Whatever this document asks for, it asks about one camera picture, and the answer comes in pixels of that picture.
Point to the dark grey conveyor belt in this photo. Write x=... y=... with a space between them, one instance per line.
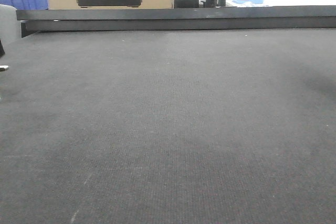
x=231 y=126

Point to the light blue tray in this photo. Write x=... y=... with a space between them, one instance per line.
x=248 y=1

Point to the white table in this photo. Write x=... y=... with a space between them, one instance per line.
x=273 y=3

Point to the black conveyor side rail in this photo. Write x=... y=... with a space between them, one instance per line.
x=225 y=18

